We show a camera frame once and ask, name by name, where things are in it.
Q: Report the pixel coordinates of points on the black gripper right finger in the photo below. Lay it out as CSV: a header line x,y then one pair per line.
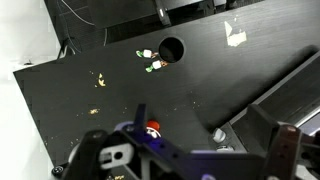
x,y
265,128

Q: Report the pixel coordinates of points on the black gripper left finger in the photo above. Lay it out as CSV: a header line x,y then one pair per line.
x,y
140,116

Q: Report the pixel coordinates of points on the red plastic cup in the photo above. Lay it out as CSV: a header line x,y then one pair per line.
x,y
153,125

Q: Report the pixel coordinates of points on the green white wrapped candy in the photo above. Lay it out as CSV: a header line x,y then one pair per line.
x,y
155,65
146,53

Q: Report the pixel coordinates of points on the grey toaster oven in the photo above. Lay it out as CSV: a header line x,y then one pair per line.
x,y
283,96

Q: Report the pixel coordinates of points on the beige torn tape scrap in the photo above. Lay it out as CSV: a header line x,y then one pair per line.
x,y
101,81
94,111

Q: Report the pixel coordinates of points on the large beige tape scrap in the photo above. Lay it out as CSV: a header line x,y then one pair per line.
x,y
236,38

